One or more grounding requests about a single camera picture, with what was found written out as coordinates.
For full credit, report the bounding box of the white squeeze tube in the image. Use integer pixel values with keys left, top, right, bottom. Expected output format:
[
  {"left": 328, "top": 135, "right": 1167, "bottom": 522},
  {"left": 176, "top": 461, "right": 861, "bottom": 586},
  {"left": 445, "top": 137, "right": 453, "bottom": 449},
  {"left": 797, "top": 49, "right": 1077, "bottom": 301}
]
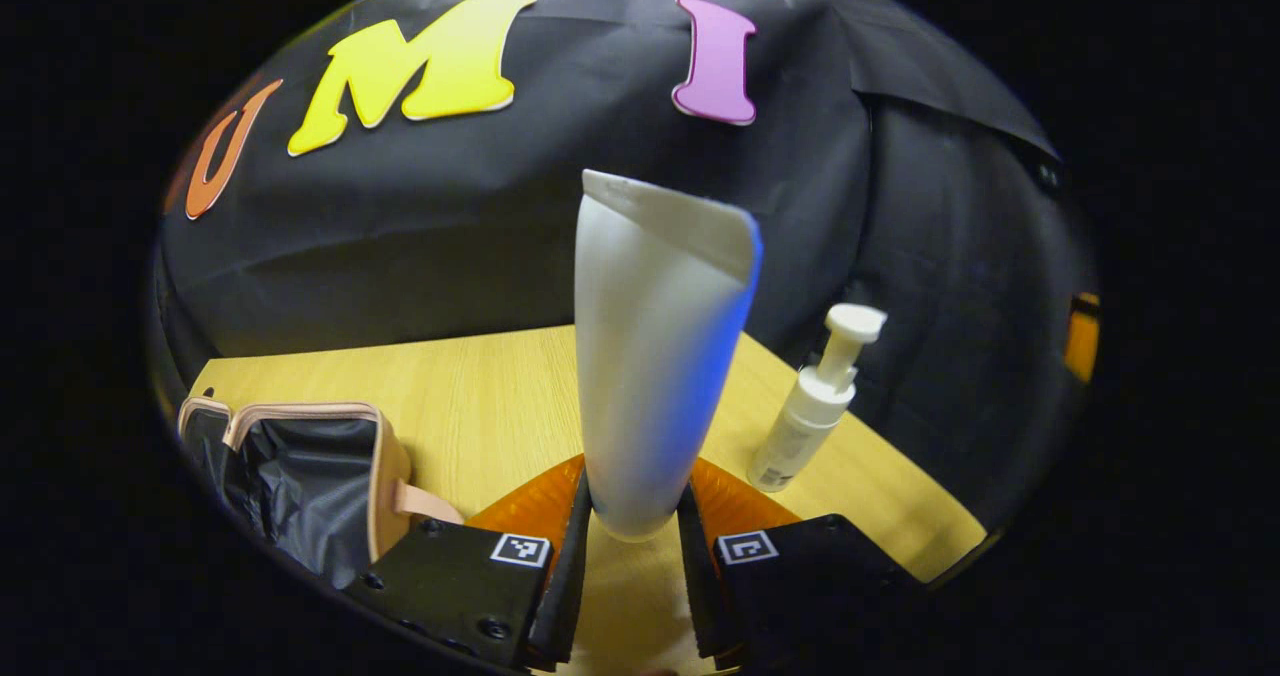
[{"left": 574, "top": 168, "right": 764, "bottom": 543}]

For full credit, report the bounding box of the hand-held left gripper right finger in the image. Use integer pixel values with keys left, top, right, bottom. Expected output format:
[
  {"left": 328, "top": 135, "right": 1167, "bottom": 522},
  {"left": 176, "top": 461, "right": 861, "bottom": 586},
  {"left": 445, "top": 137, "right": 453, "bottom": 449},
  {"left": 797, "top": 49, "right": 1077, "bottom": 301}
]
[{"left": 676, "top": 456, "right": 926, "bottom": 673}]

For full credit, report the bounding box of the white pump bottle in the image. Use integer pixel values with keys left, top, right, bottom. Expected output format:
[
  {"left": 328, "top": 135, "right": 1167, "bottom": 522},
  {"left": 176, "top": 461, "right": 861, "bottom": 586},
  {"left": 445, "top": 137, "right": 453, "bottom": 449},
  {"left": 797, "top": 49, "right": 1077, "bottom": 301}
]
[{"left": 746, "top": 302, "right": 889, "bottom": 494}]

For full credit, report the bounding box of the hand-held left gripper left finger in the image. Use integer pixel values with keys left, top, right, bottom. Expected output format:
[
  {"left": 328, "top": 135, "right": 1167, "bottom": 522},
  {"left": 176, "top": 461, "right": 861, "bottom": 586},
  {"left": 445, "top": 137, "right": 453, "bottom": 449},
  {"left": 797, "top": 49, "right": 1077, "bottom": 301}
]
[{"left": 343, "top": 454, "right": 593, "bottom": 673}]

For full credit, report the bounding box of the black backdrop cloth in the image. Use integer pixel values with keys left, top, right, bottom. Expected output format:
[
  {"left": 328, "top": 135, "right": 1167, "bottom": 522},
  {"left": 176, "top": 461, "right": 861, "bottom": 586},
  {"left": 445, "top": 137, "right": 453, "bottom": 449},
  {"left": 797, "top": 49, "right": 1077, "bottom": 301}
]
[{"left": 145, "top": 0, "right": 1101, "bottom": 532}]

